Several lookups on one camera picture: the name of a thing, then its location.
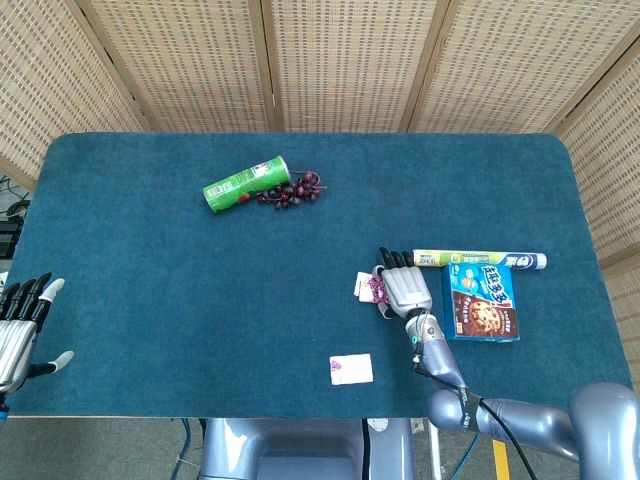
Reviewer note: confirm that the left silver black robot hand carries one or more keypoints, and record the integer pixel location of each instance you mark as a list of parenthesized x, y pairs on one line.
[(15, 345)]

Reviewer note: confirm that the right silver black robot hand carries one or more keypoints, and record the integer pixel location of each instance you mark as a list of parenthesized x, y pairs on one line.
[(407, 290)]

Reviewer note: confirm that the pink patterned playing card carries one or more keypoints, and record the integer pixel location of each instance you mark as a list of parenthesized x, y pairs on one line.
[(361, 285), (357, 370), (371, 295)]

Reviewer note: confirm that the blue cookie box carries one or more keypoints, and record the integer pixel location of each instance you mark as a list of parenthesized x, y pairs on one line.
[(480, 305)]

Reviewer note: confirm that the cling film roll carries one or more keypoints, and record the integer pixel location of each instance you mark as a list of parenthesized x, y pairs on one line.
[(475, 258)]

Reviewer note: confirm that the black device box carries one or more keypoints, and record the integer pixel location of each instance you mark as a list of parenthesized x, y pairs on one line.
[(7, 240)]

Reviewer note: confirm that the dark red grape bunch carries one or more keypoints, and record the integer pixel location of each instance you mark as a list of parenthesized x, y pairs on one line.
[(295, 190)]

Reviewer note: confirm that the blue felt table mat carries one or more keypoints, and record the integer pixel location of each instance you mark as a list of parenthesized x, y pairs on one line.
[(150, 275)]

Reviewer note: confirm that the white metal leg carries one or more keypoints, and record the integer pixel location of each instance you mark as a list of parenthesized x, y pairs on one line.
[(435, 457)]

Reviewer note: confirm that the silver blue robot torso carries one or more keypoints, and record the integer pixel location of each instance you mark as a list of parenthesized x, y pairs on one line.
[(300, 440)]

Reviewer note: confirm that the yellow floor tape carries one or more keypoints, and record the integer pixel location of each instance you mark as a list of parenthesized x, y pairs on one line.
[(501, 460)]

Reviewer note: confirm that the green chip can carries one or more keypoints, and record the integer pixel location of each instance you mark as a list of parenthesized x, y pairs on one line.
[(240, 185)]

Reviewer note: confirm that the woven bamboo screen panel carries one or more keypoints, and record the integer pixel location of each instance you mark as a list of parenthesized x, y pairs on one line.
[(615, 175), (350, 65), (40, 90), (190, 65), (510, 65)]

